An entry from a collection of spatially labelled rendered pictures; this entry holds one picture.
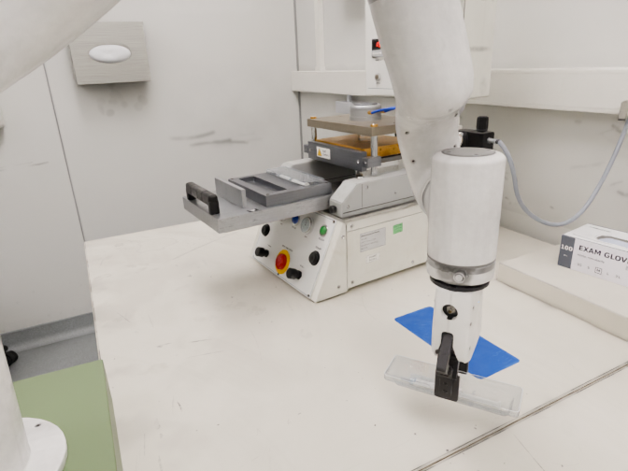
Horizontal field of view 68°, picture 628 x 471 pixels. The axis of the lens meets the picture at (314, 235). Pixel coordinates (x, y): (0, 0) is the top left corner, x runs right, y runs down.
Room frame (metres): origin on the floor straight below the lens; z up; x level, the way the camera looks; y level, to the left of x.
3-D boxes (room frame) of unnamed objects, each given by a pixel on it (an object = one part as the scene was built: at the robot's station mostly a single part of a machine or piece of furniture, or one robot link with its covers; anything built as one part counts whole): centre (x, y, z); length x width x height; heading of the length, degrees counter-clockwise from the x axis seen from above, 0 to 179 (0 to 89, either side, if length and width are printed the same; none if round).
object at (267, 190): (1.05, 0.08, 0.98); 0.20 x 0.17 x 0.03; 32
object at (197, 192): (0.96, 0.24, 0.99); 0.15 x 0.02 x 0.04; 32
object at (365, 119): (1.19, -0.18, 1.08); 0.31 x 0.24 x 0.13; 32
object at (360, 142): (1.18, -0.15, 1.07); 0.22 x 0.17 x 0.10; 32
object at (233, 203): (1.03, 0.12, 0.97); 0.30 x 0.22 x 0.08; 122
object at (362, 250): (1.17, -0.14, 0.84); 0.53 x 0.37 x 0.17; 122
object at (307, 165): (1.27, -0.01, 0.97); 0.25 x 0.05 x 0.07; 122
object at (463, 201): (0.55, -0.19, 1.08); 0.09 x 0.08 x 0.13; 3
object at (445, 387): (0.50, -0.17, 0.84); 0.03 x 0.03 x 0.07; 61
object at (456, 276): (0.54, -0.19, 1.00); 0.09 x 0.08 x 0.03; 151
